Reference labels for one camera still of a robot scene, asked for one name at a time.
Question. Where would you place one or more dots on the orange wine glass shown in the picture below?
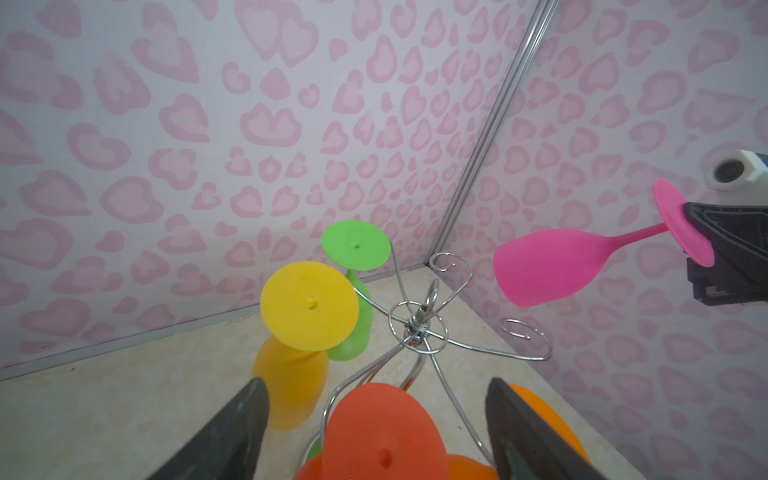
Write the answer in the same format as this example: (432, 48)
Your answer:
(462, 467)

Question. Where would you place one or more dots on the yellow wine glass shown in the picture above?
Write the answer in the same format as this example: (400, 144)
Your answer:
(308, 309)

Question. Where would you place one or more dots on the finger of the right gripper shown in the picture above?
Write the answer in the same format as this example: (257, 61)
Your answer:
(738, 236)

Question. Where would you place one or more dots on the green wine glass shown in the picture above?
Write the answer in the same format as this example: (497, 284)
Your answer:
(356, 246)

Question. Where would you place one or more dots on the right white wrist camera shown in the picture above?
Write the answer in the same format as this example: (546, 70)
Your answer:
(741, 170)

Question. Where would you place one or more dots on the pink wine glass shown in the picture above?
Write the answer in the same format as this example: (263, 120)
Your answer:
(552, 264)

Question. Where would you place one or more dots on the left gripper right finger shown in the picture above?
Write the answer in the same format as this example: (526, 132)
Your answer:
(524, 446)

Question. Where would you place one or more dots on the red wine glass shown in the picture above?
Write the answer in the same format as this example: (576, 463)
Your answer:
(379, 432)

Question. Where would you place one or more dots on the chrome wire glass rack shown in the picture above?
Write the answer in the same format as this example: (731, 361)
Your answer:
(418, 327)

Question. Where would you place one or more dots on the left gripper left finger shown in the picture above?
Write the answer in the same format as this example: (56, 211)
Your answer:
(229, 445)

